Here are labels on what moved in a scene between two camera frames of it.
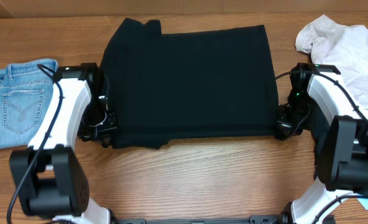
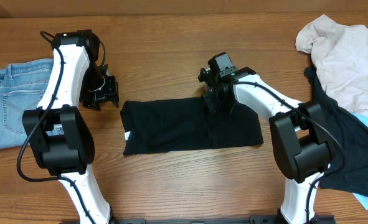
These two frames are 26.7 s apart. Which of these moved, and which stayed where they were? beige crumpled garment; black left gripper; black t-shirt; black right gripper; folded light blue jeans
Moved: black right gripper; black left gripper; black t-shirt
Stayed: beige crumpled garment; folded light blue jeans
